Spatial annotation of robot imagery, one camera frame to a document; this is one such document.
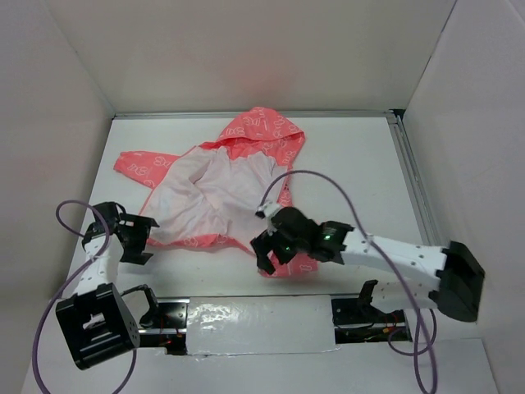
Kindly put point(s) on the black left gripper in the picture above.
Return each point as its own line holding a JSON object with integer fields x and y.
{"x": 141, "y": 226}

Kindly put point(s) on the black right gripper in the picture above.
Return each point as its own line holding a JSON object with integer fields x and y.
{"x": 262, "y": 245}

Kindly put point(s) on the pink hooded kids jacket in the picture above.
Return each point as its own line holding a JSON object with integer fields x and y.
{"x": 207, "y": 197}

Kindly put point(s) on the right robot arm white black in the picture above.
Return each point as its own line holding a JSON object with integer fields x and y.
{"x": 448, "y": 279}

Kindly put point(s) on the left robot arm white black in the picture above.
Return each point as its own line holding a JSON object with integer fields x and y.
{"x": 95, "y": 320}

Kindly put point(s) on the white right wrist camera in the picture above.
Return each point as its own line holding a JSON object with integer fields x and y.
{"x": 268, "y": 210}

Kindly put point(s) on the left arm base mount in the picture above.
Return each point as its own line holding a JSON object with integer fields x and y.
{"x": 162, "y": 322}

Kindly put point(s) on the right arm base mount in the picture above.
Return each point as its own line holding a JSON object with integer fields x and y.
{"x": 355, "y": 320}

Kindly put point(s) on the aluminium rail right edge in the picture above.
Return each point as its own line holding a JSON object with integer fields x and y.
{"x": 413, "y": 179}

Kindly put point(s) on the aluminium rail edge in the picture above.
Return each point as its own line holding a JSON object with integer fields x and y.
{"x": 413, "y": 179}
{"x": 164, "y": 114}

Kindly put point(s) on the aluminium rail back edge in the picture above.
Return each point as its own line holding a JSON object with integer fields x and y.
{"x": 164, "y": 114}

